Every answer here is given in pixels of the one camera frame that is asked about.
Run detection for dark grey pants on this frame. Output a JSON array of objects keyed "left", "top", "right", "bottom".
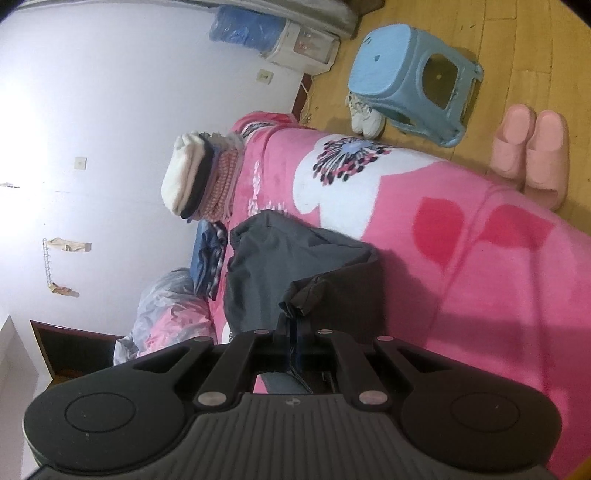
[{"left": 224, "top": 210, "right": 384, "bottom": 396}]

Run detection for white sneaker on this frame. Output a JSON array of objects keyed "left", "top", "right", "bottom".
[
  {"left": 349, "top": 92, "right": 371, "bottom": 136},
  {"left": 362, "top": 108, "right": 385, "bottom": 137}
]

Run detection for black folded garment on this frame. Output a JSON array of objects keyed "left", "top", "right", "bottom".
[{"left": 180, "top": 138, "right": 221, "bottom": 223}]

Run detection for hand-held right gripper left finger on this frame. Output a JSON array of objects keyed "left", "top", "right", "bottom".
[{"left": 133, "top": 318, "right": 297, "bottom": 410}]

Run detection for tall stack of folded clothes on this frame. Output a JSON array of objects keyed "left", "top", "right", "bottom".
[{"left": 203, "top": 134, "right": 246, "bottom": 223}]

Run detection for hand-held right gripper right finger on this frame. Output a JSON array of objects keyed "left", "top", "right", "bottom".
[{"left": 295, "top": 318, "right": 459, "bottom": 411}]

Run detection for blue water bottle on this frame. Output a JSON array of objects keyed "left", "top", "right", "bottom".
[{"left": 209, "top": 6, "right": 285, "bottom": 52}]

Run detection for light blue plastic stool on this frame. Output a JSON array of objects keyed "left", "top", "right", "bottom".
[{"left": 347, "top": 25, "right": 485, "bottom": 148}]

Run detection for white power cord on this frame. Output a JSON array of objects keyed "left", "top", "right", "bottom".
[{"left": 294, "top": 73, "right": 317, "bottom": 124}]

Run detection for pink slipper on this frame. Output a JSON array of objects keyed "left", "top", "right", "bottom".
[
  {"left": 522, "top": 110, "right": 570, "bottom": 211},
  {"left": 489, "top": 104, "right": 539, "bottom": 184}
]

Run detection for pink grey floral quilt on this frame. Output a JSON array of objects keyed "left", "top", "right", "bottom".
[{"left": 113, "top": 268, "right": 219, "bottom": 366}]

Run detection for folded white and pink stack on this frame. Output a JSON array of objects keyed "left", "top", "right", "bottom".
[{"left": 161, "top": 132, "right": 216, "bottom": 217}]

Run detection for dark wooden door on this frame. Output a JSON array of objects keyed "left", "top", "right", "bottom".
[{"left": 30, "top": 319, "right": 127, "bottom": 387}]

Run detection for white water dispenser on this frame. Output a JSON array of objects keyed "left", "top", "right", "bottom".
[{"left": 263, "top": 21, "right": 343, "bottom": 75}]

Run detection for grey curtain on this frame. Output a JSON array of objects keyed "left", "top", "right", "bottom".
[{"left": 217, "top": 0, "right": 361, "bottom": 40}]

